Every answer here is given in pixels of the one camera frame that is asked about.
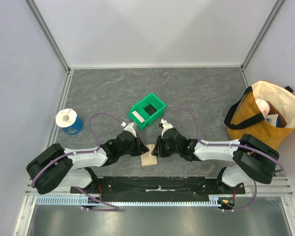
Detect beige leather card holder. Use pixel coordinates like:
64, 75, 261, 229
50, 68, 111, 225
141, 144, 158, 167

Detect green plastic bin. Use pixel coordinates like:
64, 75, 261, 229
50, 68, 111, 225
128, 93, 167, 130

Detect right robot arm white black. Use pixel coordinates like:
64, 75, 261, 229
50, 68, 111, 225
152, 128, 279, 194

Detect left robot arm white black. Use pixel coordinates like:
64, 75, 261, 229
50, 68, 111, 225
26, 130, 149, 195

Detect credit card stack in bin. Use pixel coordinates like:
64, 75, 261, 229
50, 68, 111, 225
131, 111, 146, 123

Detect toilet paper roll blue wrapper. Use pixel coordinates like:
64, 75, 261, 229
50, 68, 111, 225
55, 108, 83, 136

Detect mustard canvas tote bag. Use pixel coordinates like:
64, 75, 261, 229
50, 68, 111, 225
224, 81, 295, 149

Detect items inside tote bag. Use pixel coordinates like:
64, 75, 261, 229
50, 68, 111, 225
255, 98, 287, 128

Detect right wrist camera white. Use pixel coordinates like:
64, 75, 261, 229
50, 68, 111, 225
158, 119, 173, 134

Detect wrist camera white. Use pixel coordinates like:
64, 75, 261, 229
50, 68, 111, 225
158, 119, 173, 134
120, 122, 136, 136

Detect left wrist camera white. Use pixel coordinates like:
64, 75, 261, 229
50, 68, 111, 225
120, 122, 136, 136

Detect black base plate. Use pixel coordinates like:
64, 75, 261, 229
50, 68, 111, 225
83, 177, 245, 202

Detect slotted cable duct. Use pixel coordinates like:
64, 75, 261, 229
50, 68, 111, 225
35, 195, 222, 207

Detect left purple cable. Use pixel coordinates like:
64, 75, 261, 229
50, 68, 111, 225
31, 113, 127, 212

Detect purple cable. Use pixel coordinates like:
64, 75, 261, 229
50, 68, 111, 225
163, 107, 285, 213
31, 113, 127, 212

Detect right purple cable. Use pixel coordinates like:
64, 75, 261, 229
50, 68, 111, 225
163, 107, 285, 213

